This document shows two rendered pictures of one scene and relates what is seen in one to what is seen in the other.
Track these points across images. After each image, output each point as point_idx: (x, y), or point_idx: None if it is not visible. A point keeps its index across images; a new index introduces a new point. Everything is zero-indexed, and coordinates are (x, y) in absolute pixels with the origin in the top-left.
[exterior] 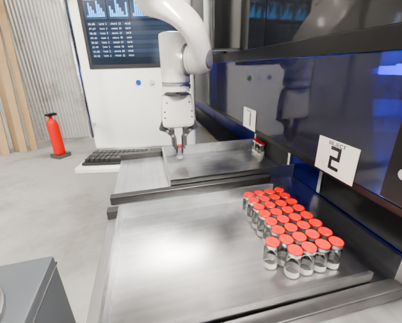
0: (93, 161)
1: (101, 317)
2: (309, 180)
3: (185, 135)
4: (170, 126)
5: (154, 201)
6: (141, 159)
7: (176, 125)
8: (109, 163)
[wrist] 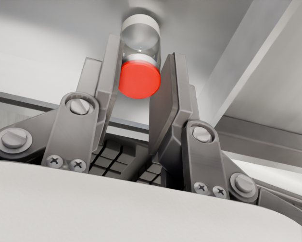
0: None
1: None
2: None
3: (81, 101)
4: (249, 213)
5: None
6: (286, 124)
7: (187, 211)
8: (277, 190)
